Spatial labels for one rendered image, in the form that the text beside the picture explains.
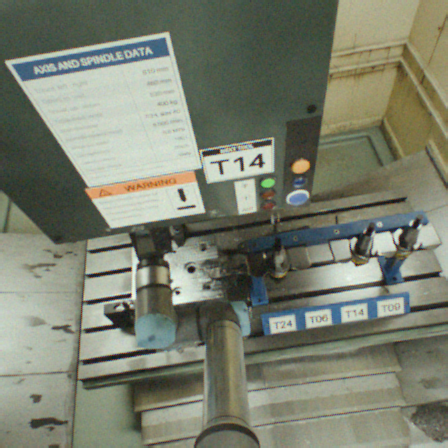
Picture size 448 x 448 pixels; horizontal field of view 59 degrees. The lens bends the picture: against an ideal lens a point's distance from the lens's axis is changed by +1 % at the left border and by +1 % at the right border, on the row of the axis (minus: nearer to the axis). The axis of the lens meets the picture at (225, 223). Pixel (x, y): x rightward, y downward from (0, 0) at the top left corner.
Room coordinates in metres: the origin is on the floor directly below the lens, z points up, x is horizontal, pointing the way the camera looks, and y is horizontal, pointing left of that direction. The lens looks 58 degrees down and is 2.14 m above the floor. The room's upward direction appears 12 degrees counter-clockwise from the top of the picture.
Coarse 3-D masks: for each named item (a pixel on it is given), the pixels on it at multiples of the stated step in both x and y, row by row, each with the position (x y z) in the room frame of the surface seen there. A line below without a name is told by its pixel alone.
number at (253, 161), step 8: (248, 152) 0.36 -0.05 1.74; (256, 152) 0.36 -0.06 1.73; (264, 152) 0.36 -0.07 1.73; (232, 160) 0.36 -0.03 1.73; (240, 160) 0.36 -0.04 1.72; (248, 160) 0.36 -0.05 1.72; (256, 160) 0.36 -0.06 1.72; (264, 160) 0.36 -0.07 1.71; (232, 168) 0.36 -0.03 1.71; (240, 168) 0.36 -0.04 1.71; (248, 168) 0.36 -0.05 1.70; (256, 168) 0.36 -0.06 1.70; (264, 168) 0.36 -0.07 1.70
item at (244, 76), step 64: (0, 0) 0.37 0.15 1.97; (64, 0) 0.37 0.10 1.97; (128, 0) 0.36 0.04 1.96; (192, 0) 0.36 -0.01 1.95; (256, 0) 0.36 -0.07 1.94; (320, 0) 0.36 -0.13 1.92; (0, 64) 0.37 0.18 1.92; (192, 64) 0.36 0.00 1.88; (256, 64) 0.36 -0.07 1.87; (320, 64) 0.36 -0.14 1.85; (0, 128) 0.37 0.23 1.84; (192, 128) 0.36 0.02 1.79; (256, 128) 0.36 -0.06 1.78; (320, 128) 0.36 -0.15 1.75; (64, 192) 0.37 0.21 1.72; (256, 192) 0.36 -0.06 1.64
